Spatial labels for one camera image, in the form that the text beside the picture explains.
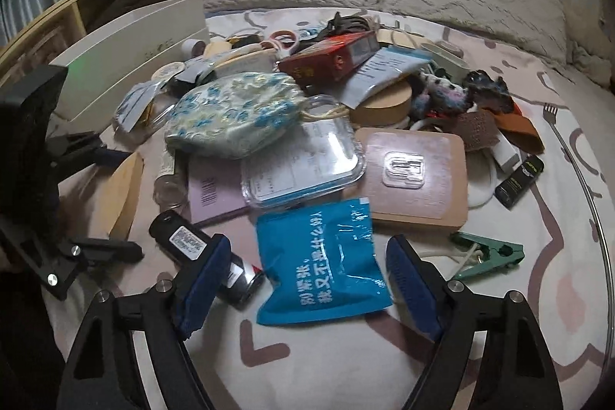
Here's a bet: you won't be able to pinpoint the red box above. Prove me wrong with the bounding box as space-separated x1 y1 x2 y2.
279 30 380 81

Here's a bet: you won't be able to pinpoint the clear plastic container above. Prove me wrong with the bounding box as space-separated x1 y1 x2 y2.
240 95 368 211

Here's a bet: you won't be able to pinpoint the wooden shelf unit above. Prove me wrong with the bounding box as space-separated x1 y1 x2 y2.
0 0 207 55

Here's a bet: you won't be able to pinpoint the clear labelled bottle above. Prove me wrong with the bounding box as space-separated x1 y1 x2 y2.
154 146 190 209

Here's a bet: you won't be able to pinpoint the wooden half-moon block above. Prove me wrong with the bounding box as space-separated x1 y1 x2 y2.
93 152 145 240

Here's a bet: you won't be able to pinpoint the green plastic clip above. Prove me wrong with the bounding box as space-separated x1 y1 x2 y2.
449 231 524 281

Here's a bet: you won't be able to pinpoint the white storage box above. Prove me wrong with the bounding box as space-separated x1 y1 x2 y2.
48 0 212 123

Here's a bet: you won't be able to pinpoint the black battery pack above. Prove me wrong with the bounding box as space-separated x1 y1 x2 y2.
149 211 214 269

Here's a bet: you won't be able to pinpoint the blue foil packet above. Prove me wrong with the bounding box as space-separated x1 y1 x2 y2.
254 197 395 327

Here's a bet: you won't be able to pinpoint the black small bottle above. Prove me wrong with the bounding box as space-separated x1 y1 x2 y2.
495 155 546 209

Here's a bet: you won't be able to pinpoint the floral fabric pouch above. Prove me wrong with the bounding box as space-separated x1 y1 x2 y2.
164 72 308 159

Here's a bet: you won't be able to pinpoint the dark plush hair clip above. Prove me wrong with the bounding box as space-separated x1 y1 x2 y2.
464 71 517 113

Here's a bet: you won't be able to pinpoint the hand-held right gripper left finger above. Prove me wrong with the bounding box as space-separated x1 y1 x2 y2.
58 233 232 410

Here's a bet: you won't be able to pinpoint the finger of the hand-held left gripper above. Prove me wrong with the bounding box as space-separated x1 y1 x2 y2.
45 133 134 186
26 237 145 301

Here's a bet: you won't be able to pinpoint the thin metal hoop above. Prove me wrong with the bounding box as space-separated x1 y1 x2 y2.
543 105 615 295

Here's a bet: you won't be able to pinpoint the round tin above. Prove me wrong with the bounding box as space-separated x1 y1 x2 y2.
151 61 186 81

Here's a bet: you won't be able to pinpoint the round wooden box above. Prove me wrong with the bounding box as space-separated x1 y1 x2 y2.
348 83 414 129

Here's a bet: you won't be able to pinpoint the white green case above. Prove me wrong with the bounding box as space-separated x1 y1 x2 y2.
423 42 472 77

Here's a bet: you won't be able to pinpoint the purple booklet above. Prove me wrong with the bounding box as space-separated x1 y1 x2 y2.
187 160 253 226

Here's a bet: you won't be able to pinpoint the black cable bundle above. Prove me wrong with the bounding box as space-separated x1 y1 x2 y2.
327 12 380 38

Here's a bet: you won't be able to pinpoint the spotted plush toy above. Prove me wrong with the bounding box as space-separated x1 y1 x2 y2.
411 71 474 115

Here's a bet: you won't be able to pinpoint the brown knitted piece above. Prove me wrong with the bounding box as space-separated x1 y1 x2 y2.
452 110 500 151

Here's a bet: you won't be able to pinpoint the white blue snack bag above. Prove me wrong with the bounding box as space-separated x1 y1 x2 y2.
113 81 164 134

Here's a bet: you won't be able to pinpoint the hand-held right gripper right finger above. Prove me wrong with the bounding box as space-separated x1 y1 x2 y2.
386 234 564 410

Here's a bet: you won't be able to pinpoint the white roll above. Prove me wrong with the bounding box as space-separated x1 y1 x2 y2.
181 38 207 58

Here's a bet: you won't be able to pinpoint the brown board with clear hook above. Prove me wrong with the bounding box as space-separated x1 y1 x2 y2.
356 128 469 231

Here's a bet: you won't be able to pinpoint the small red silver cylinder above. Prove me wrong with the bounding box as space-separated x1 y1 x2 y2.
218 256 265 310

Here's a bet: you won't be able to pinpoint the white blue sachet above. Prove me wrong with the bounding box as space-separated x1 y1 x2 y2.
343 47 433 108

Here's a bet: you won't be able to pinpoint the pink handled scissors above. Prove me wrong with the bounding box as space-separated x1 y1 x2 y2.
259 30 299 60

